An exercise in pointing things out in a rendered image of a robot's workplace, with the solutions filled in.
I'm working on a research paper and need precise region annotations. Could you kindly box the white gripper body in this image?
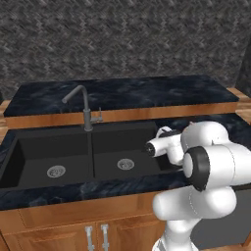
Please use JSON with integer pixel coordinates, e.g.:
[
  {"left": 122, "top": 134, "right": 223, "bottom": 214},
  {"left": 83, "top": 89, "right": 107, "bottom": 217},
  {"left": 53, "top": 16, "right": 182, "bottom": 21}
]
[{"left": 167, "top": 145, "right": 184, "bottom": 167}]

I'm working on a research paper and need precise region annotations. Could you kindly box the grey sink tap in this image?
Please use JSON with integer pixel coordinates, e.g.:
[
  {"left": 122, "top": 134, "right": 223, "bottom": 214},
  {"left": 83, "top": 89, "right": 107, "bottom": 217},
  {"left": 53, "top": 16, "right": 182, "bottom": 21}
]
[{"left": 61, "top": 84, "right": 104, "bottom": 132}]

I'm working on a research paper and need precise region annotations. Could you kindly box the black double basin sink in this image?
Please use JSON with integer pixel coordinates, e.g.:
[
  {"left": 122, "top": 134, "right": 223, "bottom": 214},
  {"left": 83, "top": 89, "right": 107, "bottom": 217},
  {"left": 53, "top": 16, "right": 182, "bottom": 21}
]
[{"left": 0, "top": 120, "right": 184, "bottom": 191}]

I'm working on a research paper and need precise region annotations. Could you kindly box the round grey drain strainer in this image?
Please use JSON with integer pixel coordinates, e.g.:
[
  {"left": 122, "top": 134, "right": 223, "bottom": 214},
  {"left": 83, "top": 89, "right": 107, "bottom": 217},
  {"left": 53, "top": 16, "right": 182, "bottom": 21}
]
[
  {"left": 46, "top": 165, "right": 67, "bottom": 179},
  {"left": 117, "top": 158, "right": 135, "bottom": 171}
]

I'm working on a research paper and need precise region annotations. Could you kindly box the grey dishwasher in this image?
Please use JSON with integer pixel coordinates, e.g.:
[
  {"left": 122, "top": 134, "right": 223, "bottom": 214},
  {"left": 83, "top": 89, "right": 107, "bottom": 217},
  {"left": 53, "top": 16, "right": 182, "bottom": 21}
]
[{"left": 189, "top": 186, "right": 251, "bottom": 251}]

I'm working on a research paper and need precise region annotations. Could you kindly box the wooden cupboard door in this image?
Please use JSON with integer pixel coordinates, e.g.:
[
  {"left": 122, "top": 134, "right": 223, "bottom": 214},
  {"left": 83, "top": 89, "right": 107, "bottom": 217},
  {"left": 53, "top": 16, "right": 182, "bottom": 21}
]
[
  {"left": 2, "top": 222, "right": 98, "bottom": 251},
  {"left": 95, "top": 213, "right": 167, "bottom": 251}
]

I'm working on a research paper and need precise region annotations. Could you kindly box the silver cupboard door handle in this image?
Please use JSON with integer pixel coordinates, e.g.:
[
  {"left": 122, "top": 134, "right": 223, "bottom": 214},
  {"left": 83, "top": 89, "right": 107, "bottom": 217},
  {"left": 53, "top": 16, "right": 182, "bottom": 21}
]
[
  {"left": 99, "top": 224, "right": 111, "bottom": 251},
  {"left": 84, "top": 225, "right": 96, "bottom": 251}
]

